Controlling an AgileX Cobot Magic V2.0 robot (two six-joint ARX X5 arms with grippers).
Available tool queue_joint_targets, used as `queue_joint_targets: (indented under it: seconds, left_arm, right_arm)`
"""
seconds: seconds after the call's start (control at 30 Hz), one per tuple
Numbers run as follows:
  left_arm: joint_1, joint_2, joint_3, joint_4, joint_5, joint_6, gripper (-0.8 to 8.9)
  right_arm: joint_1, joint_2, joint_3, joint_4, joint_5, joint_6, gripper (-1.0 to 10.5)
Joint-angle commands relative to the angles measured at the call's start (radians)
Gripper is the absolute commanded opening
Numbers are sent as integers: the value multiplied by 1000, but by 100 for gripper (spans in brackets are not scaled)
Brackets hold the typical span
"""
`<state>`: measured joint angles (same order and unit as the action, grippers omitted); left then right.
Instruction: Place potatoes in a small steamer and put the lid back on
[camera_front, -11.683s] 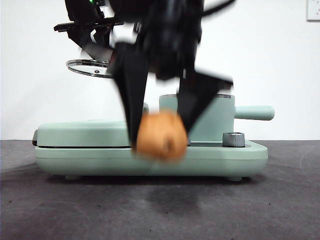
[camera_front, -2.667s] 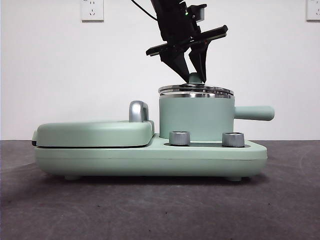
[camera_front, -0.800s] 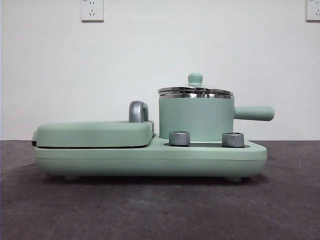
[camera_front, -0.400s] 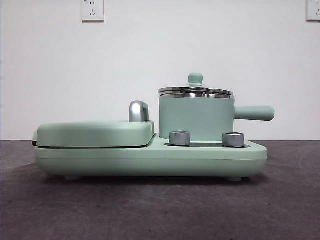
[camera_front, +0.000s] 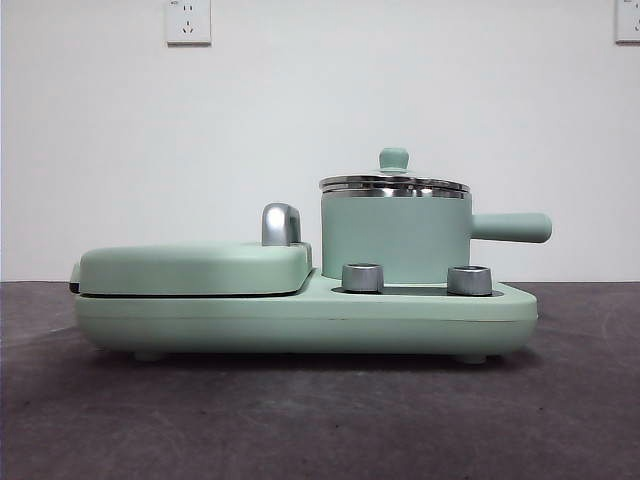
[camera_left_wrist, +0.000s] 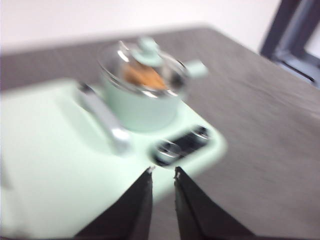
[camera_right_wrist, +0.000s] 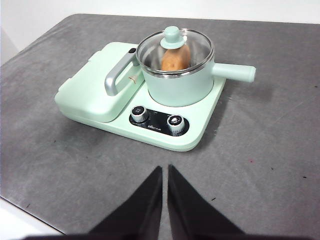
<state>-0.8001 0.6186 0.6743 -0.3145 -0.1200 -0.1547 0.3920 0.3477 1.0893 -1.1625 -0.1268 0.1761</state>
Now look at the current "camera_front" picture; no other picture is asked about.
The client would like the glass lid with green knob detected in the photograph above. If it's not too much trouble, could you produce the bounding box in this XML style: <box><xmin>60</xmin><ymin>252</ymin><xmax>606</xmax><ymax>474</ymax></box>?
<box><xmin>318</xmin><ymin>146</ymin><xmax>472</xmax><ymax>200</ymax></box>

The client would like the silver control knob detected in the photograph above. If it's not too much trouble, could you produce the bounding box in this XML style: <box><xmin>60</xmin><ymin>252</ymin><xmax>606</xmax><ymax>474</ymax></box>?
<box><xmin>447</xmin><ymin>265</ymin><xmax>492</xmax><ymax>296</ymax></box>
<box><xmin>341</xmin><ymin>263</ymin><xmax>385</xmax><ymax>293</ymax></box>

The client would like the green breakfast machine base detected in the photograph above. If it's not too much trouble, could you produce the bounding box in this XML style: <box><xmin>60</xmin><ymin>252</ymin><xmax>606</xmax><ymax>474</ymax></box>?
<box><xmin>73</xmin><ymin>267</ymin><xmax>539</xmax><ymax>362</ymax></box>

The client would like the green griddle cover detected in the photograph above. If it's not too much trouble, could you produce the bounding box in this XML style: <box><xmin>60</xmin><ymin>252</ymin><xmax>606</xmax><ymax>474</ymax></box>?
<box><xmin>69</xmin><ymin>242</ymin><xmax>316</xmax><ymax>297</ymax></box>

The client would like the chrome griddle cover handle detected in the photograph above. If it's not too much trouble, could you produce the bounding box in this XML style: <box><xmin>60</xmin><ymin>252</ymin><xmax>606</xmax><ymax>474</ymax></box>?
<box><xmin>262</xmin><ymin>202</ymin><xmax>303</xmax><ymax>246</ymax></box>

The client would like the green steamer pot with handle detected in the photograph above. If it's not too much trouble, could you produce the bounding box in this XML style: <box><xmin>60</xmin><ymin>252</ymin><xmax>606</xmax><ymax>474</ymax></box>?
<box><xmin>320</xmin><ymin>194</ymin><xmax>554</xmax><ymax>281</ymax></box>

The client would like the white wall socket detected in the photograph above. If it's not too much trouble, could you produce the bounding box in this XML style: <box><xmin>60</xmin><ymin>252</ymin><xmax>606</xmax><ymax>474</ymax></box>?
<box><xmin>166</xmin><ymin>0</ymin><xmax>212</xmax><ymax>47</ymax></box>
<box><xmin>615</xmin><ymin>0</ymin><xmax>640</xmax><ymax>45</ymax></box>

